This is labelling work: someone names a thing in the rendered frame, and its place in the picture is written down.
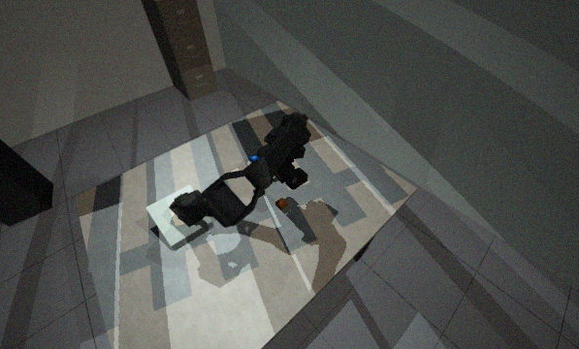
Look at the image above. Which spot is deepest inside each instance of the brown block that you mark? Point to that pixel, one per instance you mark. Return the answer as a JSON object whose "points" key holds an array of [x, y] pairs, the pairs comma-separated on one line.
{"points": [[281, 203]]}

